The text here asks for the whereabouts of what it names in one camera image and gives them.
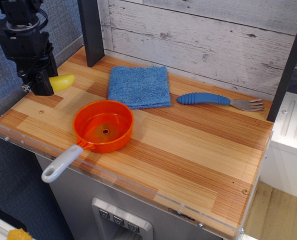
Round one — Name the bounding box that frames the blue handled metal fork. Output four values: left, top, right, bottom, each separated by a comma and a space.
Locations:
176, 92, 265, 112

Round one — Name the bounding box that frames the dark grey right post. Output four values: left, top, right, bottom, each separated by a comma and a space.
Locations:
266, 33, 297, 123

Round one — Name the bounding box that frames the orange pot with grey handle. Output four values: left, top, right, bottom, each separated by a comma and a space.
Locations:
41, 100, 134, 183

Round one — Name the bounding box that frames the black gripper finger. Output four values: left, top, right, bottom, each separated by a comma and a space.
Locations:
30, 69, 54, 96
45, 51, 58, 77

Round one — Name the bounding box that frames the yellow toy banana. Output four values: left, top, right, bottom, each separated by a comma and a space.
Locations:
49, 74, 75, 92

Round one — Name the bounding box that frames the silver dispenser button panel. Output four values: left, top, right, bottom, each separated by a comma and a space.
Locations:
91, 197, 154, 240

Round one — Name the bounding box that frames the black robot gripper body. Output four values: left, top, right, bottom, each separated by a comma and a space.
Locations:
0, 18, 53, 86

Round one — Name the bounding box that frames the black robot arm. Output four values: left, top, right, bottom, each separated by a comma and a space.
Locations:
0, 0, 58, 96

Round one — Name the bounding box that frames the white cabinet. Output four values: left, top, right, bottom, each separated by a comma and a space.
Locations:
259, 92, 297, 197

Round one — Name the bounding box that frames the blue folded cloth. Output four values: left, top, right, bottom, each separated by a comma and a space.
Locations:
107, 66, 171, 110

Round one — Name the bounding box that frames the grey toy fridge cabinet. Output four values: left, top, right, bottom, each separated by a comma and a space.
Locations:
49, 165, 220, 240

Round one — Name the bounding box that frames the clear acrylic guard rail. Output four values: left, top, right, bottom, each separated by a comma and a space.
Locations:
0, 37, 274, 238

